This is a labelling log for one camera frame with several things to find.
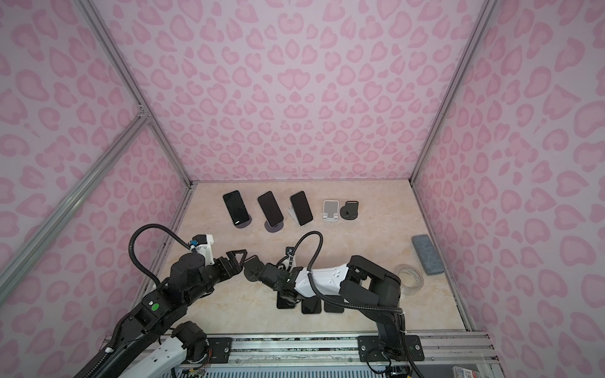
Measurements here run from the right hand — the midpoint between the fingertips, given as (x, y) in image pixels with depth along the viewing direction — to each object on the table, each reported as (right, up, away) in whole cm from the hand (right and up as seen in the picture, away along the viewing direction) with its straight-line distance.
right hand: (284, 279), depth 90 cm
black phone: (-6, +27, +5) cm, 28 cm away
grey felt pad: (+55, +9, +1) cm, 56 cm away
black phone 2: (+6, +27, +9) cm, 29 cm away
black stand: (+27, +25, +14) cm, 40 cm away
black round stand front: (-11, +5, -4) cm, 13 cm away
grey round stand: (-19, +20, +12) cm, 30 cm away
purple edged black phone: (+17, -7, -9) cm, 21 cm away
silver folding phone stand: (+19, +26, +14) cm, 35 cm away
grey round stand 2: (-5, +18, +13) cm, 23 cm away
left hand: (-12, +13, -16) cm, 24 cm away
